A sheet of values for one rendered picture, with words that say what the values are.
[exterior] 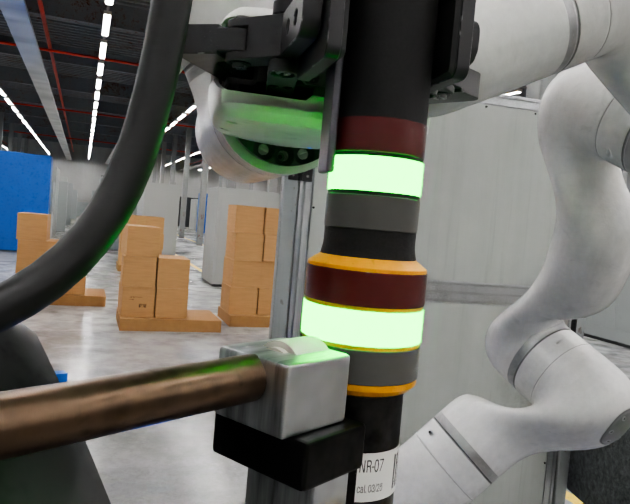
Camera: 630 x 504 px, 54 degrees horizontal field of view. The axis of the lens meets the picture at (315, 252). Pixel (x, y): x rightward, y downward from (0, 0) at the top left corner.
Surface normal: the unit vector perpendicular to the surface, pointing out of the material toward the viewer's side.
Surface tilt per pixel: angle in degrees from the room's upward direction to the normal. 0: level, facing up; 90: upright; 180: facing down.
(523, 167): 90
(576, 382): 57
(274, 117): 129
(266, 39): 90
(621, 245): 104
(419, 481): 68
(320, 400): 90
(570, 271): 117
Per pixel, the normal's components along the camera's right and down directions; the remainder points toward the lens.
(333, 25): 0.26, 0.07
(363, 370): 0.02, 0.05
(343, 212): -0.59, -0.01
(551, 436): -0.19, 0.68
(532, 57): 0.47, 0.58
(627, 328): -0.94, -0.07
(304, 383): 0.76, 0.10
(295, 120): 0.15, 0.69
